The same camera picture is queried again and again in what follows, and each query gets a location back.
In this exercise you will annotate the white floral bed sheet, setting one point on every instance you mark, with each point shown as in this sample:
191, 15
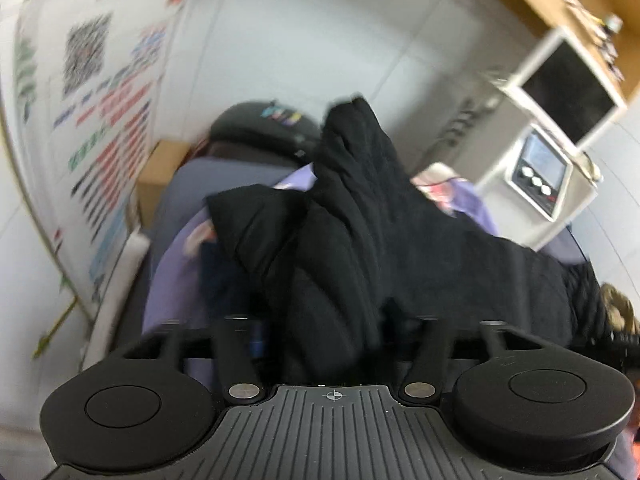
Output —
338, 275

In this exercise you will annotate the cardboard box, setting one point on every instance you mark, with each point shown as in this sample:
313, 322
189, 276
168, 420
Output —
166, 158

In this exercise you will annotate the black helmet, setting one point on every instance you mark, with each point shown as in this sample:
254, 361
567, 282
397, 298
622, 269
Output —
264, 132

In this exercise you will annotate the black quilted jacket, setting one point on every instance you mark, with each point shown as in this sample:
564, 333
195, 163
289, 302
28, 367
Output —
554, 301

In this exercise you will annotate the white machine with control panel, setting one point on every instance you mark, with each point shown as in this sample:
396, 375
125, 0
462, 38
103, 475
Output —
531, 187

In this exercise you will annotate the wall poster with QR code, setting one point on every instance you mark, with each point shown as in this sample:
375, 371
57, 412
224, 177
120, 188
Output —
87, 77

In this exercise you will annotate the white framed monitor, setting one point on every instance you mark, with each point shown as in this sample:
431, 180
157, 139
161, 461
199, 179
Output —
566, 90

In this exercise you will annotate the wooden shelf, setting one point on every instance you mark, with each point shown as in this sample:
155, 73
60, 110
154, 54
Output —
565, 5

